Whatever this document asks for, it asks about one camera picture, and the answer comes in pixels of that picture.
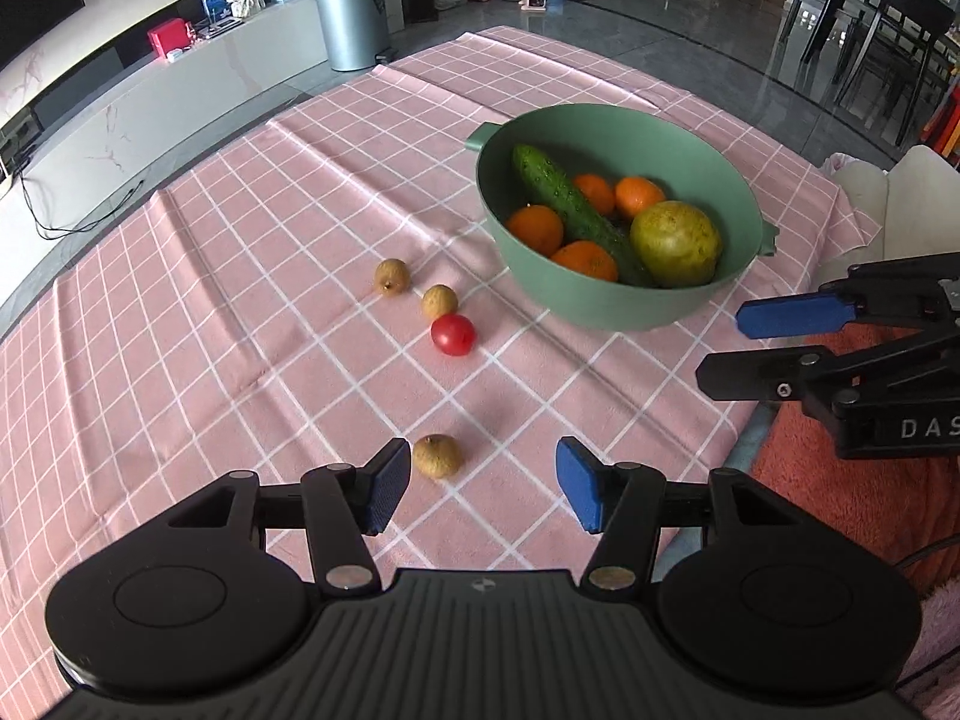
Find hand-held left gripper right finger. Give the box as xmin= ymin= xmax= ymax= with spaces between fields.
xmin=555 ymin=435 xmax=785 ymax=592

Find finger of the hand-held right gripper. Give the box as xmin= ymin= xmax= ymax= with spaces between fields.
xmin=695 ymin=347 xmax=863 ymax=410
xmin=736 ymin=255 xmax=960 ymax=340

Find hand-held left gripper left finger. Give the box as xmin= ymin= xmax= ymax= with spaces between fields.
xmin=166 ymin=436 xmax=413 ymax=595

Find yellow-green pear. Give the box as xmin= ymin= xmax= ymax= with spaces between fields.
xmin=629 ymin=200 xmax=723 ymax=288

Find green plastic colander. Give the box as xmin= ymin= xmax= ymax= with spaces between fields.
xmin=465 ymin=103 xmax=779 ymax=331

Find orange mandarin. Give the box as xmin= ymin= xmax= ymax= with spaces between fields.
xmin=550 ymin=240 xmax=620 ymax=284
xmin=506 ymin=204 xmax=565 ymax=257
xmin=615 ymin=176 xmax=667 ymax=222
xmin=571 ymin=173 xmax=617 ymax=217

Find green cucumber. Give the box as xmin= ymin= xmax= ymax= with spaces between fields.
xmin=512 ymin=144 xmax=661 ymax=288

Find orange fuzzy blanket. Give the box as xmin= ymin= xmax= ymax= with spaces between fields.
xmin=750 ymin=322 xmax=960 ymax=590

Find white cushion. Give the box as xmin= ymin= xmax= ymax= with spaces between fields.
xmin=823 ymin=144 xmax=960 ymax=265

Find red cherry tomato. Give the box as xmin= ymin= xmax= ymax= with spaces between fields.
xmin=430 ymin=313 xmax=477 ymax=356

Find pink checkered tablecloth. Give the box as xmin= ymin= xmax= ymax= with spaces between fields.
xmin=0 ymin=26 xmax=882 ymax=691

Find black dining chair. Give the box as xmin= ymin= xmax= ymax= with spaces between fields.
xmin=831 ymin=0 xmax=960 ymax=145

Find white marble media console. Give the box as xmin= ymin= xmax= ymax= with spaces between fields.
xmin=0 ymin=0 xmax=392 ymax=260

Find grey-blue pedal trash can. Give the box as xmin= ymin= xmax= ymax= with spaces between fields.
xmin=312 ymin=0 xmax=389 ymax=73

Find small red box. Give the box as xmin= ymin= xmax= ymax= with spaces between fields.
xmin=147 ymin=18 xmax=198 ymax=58

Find black power cable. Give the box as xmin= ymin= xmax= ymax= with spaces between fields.
xmin=13 ymin=156 xmax=148 ymax=242

